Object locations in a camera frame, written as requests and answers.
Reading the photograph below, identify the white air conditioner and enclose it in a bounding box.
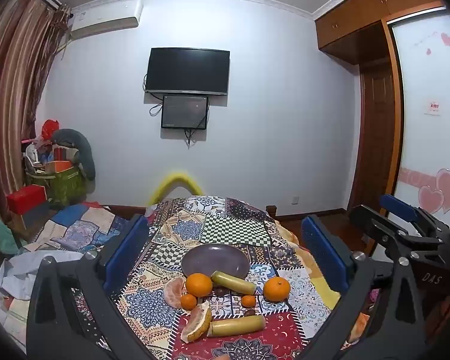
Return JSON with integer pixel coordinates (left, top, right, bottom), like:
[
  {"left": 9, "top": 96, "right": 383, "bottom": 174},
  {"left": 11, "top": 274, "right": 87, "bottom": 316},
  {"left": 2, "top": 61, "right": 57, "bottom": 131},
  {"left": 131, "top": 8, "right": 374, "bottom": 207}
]
[{"left": 68, "top": 0, "right": 144, "bottom": 41}]

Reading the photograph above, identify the orange box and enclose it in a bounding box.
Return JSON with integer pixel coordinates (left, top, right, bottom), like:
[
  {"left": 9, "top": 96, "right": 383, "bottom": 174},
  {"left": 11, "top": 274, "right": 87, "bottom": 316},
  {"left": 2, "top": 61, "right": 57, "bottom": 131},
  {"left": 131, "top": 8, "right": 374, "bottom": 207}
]
[{"left": 44, "top": 160, "right": 74, "bottom": 175}]

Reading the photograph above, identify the teal cloth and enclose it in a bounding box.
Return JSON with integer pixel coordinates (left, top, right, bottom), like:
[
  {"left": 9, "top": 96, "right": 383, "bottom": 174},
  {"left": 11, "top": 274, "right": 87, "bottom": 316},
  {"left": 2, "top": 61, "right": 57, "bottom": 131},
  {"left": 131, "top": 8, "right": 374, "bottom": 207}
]
[{"left": 0, "top": 217, "right": 23, "bottom": 256}]

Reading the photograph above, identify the purple round plate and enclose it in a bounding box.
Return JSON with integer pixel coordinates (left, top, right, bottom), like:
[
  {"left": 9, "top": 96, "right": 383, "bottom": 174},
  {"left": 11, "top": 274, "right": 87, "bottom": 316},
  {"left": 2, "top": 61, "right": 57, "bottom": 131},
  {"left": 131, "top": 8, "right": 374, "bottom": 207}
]
[{"left": 181, "top": 244, "right": 251, "bottom": 279}]

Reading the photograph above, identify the small black wall monitor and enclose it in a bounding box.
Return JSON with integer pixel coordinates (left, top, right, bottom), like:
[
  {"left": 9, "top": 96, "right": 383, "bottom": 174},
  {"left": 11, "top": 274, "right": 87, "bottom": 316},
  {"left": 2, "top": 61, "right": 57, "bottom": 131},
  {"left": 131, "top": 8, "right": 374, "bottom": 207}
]
[{"left": 161, "top": 95, "right": 209, "bottom": 130}]

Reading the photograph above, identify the peeled pomelo segment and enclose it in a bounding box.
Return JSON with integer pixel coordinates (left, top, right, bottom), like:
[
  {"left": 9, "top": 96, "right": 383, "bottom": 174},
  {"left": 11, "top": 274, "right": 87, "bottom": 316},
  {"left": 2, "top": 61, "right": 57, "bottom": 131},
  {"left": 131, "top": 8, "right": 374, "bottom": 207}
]
[{"left": 163, "top": 277, "right": 187, "bottom": 309}]

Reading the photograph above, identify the grey curved pillow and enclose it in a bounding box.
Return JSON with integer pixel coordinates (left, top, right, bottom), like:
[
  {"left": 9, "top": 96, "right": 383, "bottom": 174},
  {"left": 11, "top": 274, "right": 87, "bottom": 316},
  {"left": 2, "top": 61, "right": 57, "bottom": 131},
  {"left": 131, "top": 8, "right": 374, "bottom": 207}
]
[{"left": 52, "top": 128, "right": 97, "bottom": 181}]

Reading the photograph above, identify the pomelo wedge with rind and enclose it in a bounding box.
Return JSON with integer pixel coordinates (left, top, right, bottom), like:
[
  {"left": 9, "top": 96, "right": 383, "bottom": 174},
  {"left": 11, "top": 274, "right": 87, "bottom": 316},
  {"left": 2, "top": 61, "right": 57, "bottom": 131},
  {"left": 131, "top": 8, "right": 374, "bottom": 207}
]
[{"left": 181, "top": 301, "right": 212, "bottom": 344}]

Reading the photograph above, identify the white crumpled cloth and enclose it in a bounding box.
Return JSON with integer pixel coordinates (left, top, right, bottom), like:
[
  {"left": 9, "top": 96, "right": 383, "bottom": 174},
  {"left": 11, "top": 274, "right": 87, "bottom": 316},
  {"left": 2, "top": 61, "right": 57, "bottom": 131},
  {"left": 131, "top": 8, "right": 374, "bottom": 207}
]
[{"left": 0, "top": 249, "right": 95, "bottom": 301}]

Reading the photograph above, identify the wooden bed footboard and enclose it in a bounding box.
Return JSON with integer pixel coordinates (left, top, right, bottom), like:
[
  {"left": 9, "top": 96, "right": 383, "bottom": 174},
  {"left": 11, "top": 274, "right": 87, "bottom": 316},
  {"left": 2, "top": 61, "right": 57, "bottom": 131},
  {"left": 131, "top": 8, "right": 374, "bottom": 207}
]
[{"left": 100, "top": 203, "right": 279, "bottom": 219}]

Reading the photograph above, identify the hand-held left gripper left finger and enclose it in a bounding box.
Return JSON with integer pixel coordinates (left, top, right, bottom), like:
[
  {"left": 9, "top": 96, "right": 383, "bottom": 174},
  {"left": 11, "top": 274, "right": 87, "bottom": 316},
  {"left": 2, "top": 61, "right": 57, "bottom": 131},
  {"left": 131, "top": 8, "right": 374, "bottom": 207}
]
[{"left": 26, "top": 214, "right": 162, "bottom": 360}]

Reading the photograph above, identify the striped brown curtain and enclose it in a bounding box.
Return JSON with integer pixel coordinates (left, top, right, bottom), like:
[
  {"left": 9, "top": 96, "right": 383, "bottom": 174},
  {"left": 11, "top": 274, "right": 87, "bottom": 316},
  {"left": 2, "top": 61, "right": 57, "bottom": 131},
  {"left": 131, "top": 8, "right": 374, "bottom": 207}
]
[{"left": 0, "top": 0, "right": 70, "bottom": 229}]

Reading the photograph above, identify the white heart-print sliding door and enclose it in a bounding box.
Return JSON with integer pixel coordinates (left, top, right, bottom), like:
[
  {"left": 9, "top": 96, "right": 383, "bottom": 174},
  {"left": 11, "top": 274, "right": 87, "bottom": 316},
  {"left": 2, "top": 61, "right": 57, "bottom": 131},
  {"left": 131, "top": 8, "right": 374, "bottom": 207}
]
[{"left": 388, "top": 7, "right": 450, "bottom": 227}]

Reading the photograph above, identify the large orange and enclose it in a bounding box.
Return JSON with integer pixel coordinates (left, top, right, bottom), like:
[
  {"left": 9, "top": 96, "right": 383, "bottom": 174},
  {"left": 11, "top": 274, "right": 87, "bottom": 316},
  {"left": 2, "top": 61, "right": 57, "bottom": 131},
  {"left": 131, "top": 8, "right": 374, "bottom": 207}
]
[
  {"left": 185, "top": 273, "right": 213, "bottom": 297},
  {"left": 263, "top": 277, "right": 291, "bottom": 303}
]

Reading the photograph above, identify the brown wooden door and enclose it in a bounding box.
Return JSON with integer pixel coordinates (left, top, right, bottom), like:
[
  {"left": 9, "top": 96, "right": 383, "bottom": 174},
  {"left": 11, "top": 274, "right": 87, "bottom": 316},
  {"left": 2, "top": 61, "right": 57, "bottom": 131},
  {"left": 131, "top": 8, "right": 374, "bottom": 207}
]
[{"left": 348, "top": 64, "right": 399, "bottom": 215}]

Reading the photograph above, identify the yellow-green banana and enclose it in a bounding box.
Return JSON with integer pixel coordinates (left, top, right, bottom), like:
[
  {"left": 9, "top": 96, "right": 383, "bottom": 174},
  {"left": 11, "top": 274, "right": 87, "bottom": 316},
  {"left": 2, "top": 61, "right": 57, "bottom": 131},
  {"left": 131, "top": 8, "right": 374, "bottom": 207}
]
[
  {"left": 207, "top": 315, "right": 266, "bottom": 338},
  {"left": 211, "top": 271, "right": 257, "bottom": 295}
]

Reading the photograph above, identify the black wall television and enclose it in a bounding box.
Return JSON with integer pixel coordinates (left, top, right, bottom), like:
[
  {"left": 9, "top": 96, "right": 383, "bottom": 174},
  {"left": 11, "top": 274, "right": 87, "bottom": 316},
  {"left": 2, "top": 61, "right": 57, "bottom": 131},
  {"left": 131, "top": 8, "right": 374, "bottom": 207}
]
[{"left": 145, "top": 47, "right": 230, "bottom": 97}]

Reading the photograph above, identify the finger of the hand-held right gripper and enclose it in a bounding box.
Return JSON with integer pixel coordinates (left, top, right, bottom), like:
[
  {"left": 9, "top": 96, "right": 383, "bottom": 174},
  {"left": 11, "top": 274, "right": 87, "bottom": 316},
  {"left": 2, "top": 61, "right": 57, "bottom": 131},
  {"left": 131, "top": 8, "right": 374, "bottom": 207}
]
[
  {"left": 348, "top": 204, "right": 442, "bottom": 268},
  {"left": 379, "top": 194, "right": 450, "bottom": 241}
]

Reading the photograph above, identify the red plastic bag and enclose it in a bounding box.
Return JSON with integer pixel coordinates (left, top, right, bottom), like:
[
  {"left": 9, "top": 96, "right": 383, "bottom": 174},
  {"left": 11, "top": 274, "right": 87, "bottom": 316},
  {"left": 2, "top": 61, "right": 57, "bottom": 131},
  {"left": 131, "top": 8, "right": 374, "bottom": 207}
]
[{"left": 41, "top": 119, "right": 60, "bottom": 140}]

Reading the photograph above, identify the patchwork patterned blanket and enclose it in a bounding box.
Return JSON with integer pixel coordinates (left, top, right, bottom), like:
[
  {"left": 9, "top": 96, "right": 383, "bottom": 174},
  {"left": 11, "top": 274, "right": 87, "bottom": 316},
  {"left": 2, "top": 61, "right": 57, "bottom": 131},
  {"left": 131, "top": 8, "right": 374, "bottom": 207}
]
[{"left": 0, "top": 195, "right": 361, "bottom": 360}]

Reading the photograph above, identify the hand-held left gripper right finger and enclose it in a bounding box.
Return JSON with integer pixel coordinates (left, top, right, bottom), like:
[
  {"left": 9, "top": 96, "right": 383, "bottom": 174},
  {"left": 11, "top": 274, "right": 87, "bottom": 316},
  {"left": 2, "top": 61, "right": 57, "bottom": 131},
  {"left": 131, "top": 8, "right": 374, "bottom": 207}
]
[{"left": 301, "top": 214, "right": 425, "bottom": 360}]

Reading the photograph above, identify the wooden overhead cabinet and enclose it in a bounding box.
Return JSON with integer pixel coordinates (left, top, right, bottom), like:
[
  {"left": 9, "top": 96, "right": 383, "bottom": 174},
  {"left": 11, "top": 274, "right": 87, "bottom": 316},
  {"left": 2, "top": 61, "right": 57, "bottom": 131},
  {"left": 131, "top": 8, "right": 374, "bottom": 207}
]
[{"left": 315, "top": 0, "right": 447, "bottom": 65}]

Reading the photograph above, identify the red box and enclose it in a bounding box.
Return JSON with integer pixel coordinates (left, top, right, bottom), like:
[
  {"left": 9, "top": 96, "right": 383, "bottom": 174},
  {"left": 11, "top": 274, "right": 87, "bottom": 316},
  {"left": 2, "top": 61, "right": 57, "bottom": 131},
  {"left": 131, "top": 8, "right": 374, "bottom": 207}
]
[{"left": 6, "top": 187, "right": 47, "bottom": 214}]

